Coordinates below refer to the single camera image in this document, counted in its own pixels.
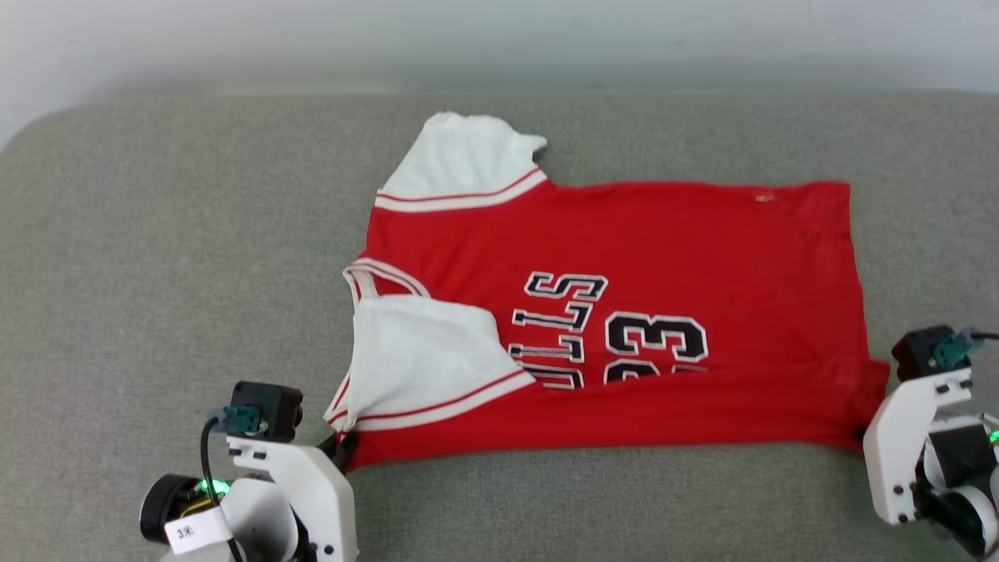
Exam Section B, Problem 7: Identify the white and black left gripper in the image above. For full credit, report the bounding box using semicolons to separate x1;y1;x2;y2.
140;431;360;562

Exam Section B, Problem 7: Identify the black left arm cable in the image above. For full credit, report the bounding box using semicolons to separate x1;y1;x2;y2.
200;418;244;562

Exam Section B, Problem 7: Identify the teal right camera plug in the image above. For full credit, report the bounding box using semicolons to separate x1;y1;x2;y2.
933;328;978;369

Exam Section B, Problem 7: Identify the red and white basketball jersey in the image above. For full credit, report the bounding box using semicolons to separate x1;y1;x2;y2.
324;112;891;473

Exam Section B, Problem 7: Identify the white paper cable tag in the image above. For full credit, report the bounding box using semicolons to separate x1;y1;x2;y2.
165;507;234;556

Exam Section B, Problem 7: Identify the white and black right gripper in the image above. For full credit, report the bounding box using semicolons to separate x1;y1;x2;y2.
864;368;999;525

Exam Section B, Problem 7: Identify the teal camera plug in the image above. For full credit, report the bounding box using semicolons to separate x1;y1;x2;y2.
933;328;978;369
209;406;263;436

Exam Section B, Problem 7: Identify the teal left camera plug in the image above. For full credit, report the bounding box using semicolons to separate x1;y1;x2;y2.
209;406;263;436

